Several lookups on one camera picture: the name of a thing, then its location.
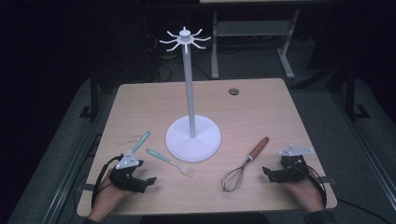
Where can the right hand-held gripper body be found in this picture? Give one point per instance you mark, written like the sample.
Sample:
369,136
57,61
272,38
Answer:
294,171

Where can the white framed desk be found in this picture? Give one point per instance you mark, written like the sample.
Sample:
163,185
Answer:
252,28

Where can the round grey table grommet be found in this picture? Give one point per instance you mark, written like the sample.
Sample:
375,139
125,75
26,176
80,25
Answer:
233,91

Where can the grey tape strip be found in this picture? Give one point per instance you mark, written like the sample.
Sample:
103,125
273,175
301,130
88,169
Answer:
88,187
328,180

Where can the person's right hand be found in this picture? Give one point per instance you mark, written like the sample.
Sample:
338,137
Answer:
306,193

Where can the white utensil rack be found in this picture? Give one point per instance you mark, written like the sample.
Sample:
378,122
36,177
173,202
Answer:
189,93

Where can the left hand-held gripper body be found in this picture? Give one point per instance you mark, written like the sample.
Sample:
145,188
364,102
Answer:
126,179

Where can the black metal stand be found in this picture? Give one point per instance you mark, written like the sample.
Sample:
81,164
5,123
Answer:
94,99
351,99

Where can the person's left hand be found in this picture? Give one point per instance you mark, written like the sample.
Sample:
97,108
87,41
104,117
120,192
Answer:
104,197

